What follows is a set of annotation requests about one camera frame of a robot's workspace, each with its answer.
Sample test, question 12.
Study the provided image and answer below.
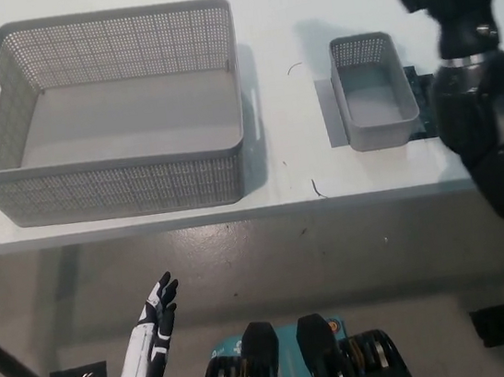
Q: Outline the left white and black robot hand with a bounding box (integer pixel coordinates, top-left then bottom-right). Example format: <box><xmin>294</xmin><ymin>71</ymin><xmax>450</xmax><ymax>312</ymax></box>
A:
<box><xmin>100</xmin><ymin>270</ymin><xmax>193</xmax><ymax>377</ymax></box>

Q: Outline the small grey perforated plastic basket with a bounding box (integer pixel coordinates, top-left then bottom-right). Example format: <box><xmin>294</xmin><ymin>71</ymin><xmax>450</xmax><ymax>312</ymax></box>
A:
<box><xmin>324</xmin><ymin>27</ymin><xmax>425</xmax><ymax>156</ymax></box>

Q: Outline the large grey perforated plastic basket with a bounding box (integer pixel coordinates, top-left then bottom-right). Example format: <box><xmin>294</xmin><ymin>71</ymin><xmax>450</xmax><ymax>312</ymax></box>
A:
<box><xmin>0</xmin><ymin>0</ymin><xmax>258</xmax><ymax>236</ymax></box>

